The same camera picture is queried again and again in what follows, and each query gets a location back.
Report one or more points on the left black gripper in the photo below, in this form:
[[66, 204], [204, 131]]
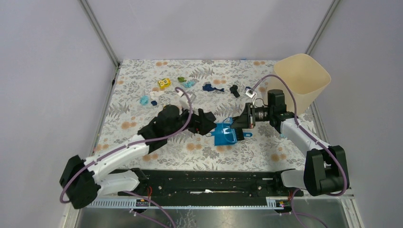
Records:
[[195, 125]]

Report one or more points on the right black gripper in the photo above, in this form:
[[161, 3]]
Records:
[[245, 118]]

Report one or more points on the blue dustpan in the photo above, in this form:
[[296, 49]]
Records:
[[241, 135]]

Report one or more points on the large black paper scrap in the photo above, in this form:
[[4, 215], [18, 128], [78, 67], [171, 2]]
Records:
[[206, 122]]

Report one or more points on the small black paper scrap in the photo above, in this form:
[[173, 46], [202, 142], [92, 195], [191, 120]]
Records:
[[234, 91]]

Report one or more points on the blue hand brush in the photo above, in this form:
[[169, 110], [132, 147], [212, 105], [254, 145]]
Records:
[[223, 134]]

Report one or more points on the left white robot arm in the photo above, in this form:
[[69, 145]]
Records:
[[83, 180]]

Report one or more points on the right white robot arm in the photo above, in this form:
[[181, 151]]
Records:
[[325, 171]]

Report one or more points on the yellow toy block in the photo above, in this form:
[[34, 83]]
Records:
[[164, 83]]

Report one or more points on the light blue paper scrap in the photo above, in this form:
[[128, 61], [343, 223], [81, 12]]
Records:
[[188, 84]]

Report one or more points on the beige plastic waste bin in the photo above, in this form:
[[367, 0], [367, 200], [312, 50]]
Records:
[[304, 76]]

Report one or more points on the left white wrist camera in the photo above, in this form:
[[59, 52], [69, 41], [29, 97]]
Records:
[[185, 98]]

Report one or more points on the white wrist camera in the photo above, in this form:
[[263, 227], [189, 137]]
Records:
[[250, 93], [185, 98]]

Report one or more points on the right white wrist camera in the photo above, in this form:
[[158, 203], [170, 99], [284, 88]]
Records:
[[250, 93]]

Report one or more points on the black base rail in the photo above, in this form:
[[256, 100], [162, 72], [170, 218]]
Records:
[[210, 188]]

